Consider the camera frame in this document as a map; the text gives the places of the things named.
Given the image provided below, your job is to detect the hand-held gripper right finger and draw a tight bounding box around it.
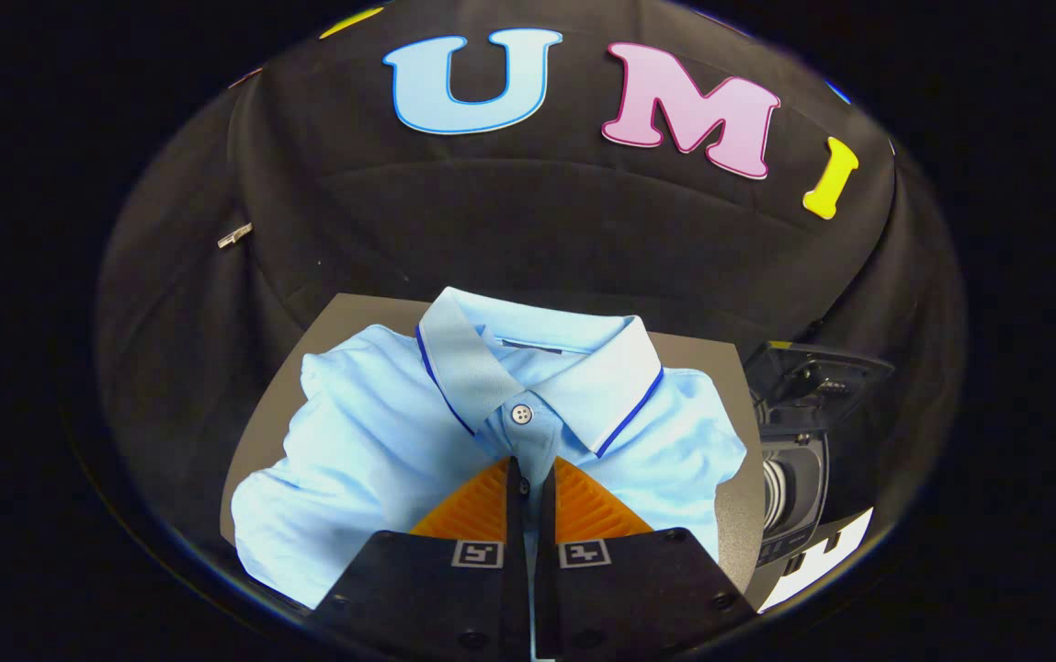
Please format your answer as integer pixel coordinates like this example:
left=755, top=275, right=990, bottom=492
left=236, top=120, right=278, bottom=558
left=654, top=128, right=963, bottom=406
left=534, top=455, right=758, bottom=662

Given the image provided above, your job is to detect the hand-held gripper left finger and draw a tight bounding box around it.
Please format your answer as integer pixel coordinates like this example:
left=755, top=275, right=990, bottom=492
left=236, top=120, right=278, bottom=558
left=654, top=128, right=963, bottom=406
left=305, top=455, right=529, bottom=662

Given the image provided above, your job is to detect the light blue polo shirt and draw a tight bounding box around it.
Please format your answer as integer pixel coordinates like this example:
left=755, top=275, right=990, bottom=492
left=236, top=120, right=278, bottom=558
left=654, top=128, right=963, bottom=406
left=232, top=286, right=749, bottom=610

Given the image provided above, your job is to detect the grey washing machine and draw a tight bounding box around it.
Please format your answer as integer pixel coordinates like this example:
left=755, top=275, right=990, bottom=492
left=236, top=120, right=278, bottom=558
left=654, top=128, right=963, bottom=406
left=750, top=425, right=880, bottom=591

